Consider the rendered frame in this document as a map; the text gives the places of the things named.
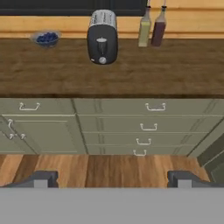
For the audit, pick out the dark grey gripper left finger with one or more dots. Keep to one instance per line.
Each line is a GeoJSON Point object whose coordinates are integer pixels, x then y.
{"type": "Point", "coordinates": [43, 178]}

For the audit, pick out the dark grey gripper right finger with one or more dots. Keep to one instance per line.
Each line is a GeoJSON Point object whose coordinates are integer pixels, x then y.
{"type": "Point", "coordinates": [181, 178]}

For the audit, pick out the black and silver toaster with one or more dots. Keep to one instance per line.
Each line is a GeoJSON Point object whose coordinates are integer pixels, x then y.
{"type": "Point", "coordinates": [102, 40]}

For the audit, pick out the green cupboard door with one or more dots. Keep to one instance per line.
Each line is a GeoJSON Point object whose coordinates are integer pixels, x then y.
{"type": "Point", "coordinates": [49, 134]}
{"type": "Point", "coordinates": [11, 143]}

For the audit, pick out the wide green drawer front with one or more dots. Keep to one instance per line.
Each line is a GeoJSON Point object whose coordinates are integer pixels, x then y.
{"type": "Point", "coordinates": [116, 150]}
{"type": "Point", "coordinates": [116, 106]}
{"type": "Point", "coordinates": [116, 138]}
{"type": "Point", "coordinates": [116, 124]}

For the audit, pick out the short green drawer front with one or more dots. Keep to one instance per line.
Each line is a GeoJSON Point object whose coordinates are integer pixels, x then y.
{"type": "Point", "coordinates": [52, 106]}

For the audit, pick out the glass bowl of blueberries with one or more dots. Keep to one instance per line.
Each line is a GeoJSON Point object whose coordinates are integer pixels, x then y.
{"type": "Point", "coordinates": [46, 38]}

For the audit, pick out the dark red vinegar bottle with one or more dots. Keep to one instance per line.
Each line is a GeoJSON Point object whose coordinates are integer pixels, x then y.
{"type": "Point", "coordinates": [158, 30]}

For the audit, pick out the pale yellow oil bottle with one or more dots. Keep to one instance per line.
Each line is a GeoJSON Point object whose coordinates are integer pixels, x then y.
{"type": "Point", "coordinates": [144, 30]}

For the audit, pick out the dark upper cabinets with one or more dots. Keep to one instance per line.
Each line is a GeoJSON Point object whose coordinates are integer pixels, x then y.
{"type": "Point", "coordinates": [73, 7]}

